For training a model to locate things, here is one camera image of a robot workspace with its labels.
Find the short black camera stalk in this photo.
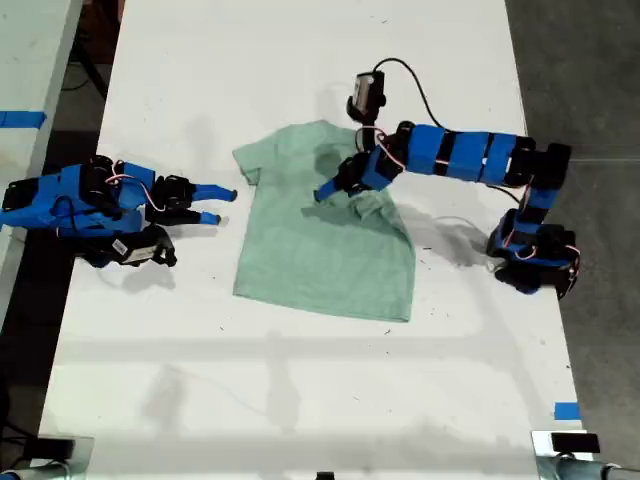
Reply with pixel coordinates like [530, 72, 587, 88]
[354, 123, 388, 152]

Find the black camera cable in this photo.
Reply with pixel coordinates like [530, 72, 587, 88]
[374, 58, 452, 133]

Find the black camera box with label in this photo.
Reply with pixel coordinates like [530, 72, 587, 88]
[87, 224, 179, 269]
[345, 70, 389, 126]

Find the small blue tape square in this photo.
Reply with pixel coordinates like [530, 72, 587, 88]
[553, 401, 583, 422]

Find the white side table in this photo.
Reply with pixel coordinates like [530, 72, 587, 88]
[0, 0, 85, 321]

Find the black floor cable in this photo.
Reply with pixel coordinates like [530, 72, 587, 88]
[62, 47, 109, 101]

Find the long blue tape strip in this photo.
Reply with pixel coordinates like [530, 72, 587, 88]
[0, 110, 48, 129]

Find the small black box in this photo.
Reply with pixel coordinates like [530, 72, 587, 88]
[550, 432, 601, 455]
[36, 438, 77, 459]

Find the pale green T-shirt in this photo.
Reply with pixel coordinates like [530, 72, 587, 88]
[232, 120, 418, 324]

